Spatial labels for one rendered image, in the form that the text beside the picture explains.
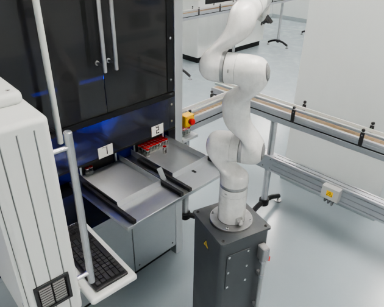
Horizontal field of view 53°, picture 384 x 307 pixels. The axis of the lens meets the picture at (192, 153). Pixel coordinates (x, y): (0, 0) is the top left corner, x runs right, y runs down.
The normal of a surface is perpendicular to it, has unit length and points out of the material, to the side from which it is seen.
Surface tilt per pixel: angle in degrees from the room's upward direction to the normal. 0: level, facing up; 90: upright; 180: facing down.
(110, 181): 0
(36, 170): 90
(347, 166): 90
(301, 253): 0
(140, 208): 0
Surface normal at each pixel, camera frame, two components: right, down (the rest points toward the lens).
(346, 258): 0.01, -0.87
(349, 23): -0.70, 0.35
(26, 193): 0.66, 0.38
